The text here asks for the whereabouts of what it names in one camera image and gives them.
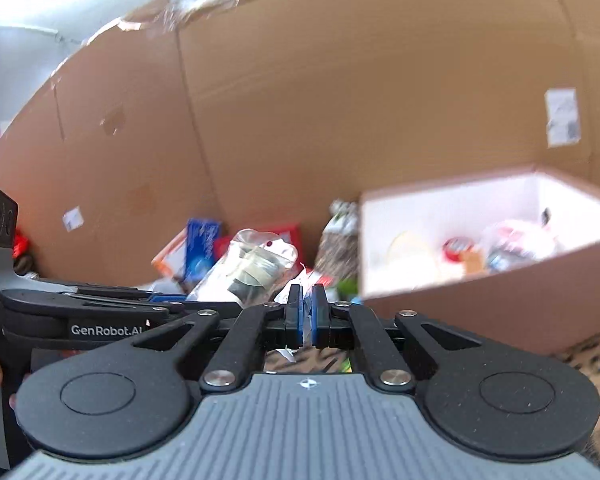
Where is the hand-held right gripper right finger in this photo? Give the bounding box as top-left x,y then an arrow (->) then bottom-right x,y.
311,283 -> 483,392

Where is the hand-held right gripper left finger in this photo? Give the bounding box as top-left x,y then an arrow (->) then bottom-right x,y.
131,284 -> 305,392

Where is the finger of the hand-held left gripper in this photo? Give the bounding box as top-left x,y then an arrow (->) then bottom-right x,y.
65,284 -> 188,306
147,301 -> 245,322

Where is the cardboard box white inside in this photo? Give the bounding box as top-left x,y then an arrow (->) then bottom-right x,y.
357,165 -> 600,357

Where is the green item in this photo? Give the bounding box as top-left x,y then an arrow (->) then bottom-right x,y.
336,280 -> 363,303

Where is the clear bag with dark contents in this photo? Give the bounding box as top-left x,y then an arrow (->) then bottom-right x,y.
185,228 -> 299,308

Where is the orange and white packet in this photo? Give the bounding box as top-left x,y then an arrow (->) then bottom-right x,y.
151,230 -> 190,281

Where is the blue packet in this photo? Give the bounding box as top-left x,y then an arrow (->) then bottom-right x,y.
182,218 -> 224,283

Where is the brown speckled bag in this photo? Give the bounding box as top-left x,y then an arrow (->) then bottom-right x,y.
314,201 -> 361,286

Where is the cream round item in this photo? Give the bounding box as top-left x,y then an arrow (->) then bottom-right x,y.
386,231 -> 443,283

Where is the red and white round tin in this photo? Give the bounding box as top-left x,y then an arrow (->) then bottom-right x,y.
441,236 -> 481,264

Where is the large brown cardboard sheet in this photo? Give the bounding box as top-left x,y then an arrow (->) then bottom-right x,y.
0,0 -> 600,311

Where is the clear crumpled plastic bag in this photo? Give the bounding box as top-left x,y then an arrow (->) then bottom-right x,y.
481,219 -> 566,273

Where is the patterned brown mat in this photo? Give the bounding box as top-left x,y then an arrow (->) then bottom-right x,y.
265,324 -> 600,480

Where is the white paper label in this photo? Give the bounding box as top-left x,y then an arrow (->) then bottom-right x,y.
544,87 -> 581,148

